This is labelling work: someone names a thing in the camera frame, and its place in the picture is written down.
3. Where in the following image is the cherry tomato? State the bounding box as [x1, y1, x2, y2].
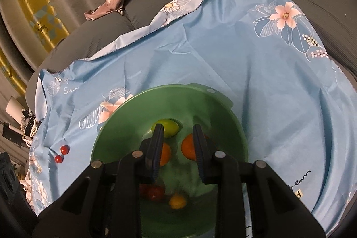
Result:
[139, 184, 165, 202]
[54, 155, 64, 164]
[60, 145, 70, 155]

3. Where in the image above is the green plastic bowl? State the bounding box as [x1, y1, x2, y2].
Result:
[91, 84, 248, 237]

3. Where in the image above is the small orange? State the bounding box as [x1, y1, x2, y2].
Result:
[160, 142, 172, 167]

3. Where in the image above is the light blue floral cloth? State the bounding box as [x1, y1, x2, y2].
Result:
[30, 0, 356, 233]

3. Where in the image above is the clothes pile on left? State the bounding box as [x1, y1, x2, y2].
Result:
[20, 109, 41, 147]

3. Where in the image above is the large orange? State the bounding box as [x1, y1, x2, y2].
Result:
[181, 133, 197, 161]

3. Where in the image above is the yellow small fruit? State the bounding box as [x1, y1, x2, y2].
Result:
[169, 193, 188, 210]

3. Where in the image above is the green mango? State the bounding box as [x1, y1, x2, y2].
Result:
[151, 119, 180, 139]

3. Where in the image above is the yellow patterned curtain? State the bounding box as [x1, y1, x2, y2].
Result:
[1, 0, 69, 96]

